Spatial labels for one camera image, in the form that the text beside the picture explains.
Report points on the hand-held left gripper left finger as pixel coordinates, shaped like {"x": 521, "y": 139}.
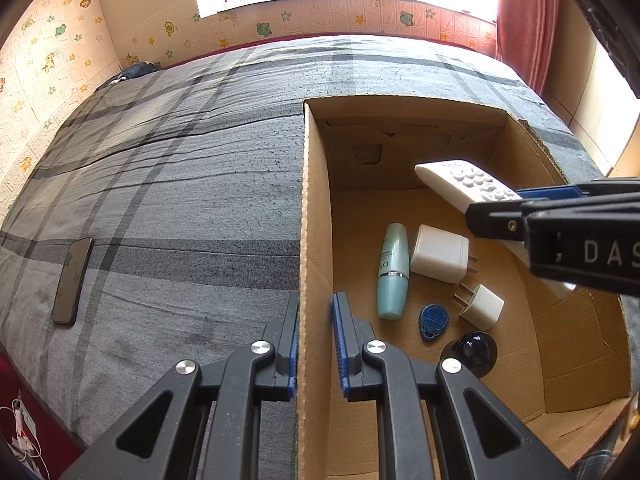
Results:
{"x": 294, "y": 350}

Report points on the beige wardrobe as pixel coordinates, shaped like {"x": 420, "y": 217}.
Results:
{"x": 575, "y": 70}

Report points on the teal cosmetic bottle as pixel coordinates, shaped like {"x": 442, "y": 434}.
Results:
{"x": 392, "y": 285}

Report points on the black round ball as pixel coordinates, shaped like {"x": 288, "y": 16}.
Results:
{"x": 475, "y": 350}

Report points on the small white charger plug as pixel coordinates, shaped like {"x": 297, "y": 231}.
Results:
{"x": 482, "y": 307}

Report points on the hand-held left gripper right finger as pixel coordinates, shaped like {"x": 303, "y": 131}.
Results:
{"x": 341, "y": 345}

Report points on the red curtain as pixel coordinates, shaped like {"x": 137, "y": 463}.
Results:
{"x": 525, "y": 20}

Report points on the large white charger block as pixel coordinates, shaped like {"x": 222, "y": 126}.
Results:
{"x": 437, "y": 252}

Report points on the black smartphone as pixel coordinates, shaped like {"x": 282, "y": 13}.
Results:
{"x": 72, "y": 280}

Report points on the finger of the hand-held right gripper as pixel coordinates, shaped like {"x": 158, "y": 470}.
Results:
{"x": 550, "y": 193}
{"x": 495, "y": 220}

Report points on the dark cloth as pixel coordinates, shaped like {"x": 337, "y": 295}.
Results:
{"x": 135, "y": 70}

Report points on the brown cardboard box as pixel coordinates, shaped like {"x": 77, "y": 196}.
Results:
{"x": 565, "y": 340}

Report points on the white remote control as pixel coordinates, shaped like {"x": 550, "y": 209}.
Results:
{"x": 465, "y": 180}

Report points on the blue key fob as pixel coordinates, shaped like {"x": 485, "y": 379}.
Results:
{"x": 434, "y": 321}

